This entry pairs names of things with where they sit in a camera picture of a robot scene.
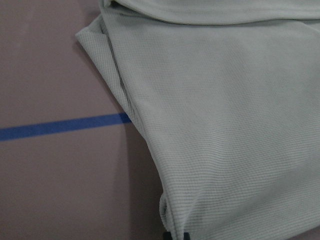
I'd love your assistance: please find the brown table mat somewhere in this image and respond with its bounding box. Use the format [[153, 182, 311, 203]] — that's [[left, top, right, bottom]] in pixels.
[[0, 0, 164, 240]]

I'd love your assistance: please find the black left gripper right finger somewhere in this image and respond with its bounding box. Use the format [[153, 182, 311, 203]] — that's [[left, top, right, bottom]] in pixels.
[[183, 228, 190, 240]]

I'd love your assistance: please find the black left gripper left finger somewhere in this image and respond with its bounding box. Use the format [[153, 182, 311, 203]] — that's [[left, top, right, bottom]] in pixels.
[[163, 231, 173, 240]]

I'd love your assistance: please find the olive green long-sleeve shirt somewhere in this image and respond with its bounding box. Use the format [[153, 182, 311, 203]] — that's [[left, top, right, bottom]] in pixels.
[[76, 0, 320, 240]]

